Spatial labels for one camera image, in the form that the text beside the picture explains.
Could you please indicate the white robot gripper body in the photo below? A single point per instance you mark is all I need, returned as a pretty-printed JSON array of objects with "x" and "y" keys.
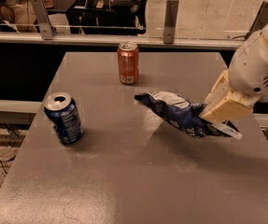
[{"x": 254, "y": 66}]

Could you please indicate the black desk with chair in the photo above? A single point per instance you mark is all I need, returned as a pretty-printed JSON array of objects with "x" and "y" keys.
[{"x": 102, "y": 17}]

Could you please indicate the seated person in background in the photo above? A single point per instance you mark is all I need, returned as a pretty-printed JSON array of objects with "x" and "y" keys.
[{"x": 21, "y": 13}]

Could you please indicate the middle metal bracket post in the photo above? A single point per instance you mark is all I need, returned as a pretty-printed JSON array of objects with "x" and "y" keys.
[{"x": 170, "y": 21}]

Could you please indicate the metal rail frame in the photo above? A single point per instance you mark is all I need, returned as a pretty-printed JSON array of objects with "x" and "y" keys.
[{"x": 113, "y": 41}]

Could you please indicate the left metal bracket post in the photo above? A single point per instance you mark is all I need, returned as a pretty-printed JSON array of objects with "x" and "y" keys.
[{"x": 42, "y": 17}]

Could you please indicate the orange soda can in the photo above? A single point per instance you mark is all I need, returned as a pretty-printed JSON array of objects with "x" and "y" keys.
[{"x": 128, "y": 59}]

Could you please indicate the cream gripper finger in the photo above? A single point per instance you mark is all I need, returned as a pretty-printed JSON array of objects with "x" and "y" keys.
[
  {"x": 221, "y": 105},
  {"x": 217, "y": 84}
]

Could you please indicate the blue soda can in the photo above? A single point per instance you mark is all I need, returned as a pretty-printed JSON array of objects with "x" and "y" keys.
[{"x": 62, "y": 111}]

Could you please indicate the metal bracket post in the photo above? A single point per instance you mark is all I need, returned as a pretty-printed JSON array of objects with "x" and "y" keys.
[
  {"x": 42, "y": 17},
  {"x": 170, "y": 21}
]

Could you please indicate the blue chip bag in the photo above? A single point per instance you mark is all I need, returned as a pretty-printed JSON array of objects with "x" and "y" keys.
[{"x": 184, "y": 115}]

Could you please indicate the right dark bracket post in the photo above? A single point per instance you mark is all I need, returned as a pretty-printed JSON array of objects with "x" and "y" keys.
[{"x": 260, "y": 20}]

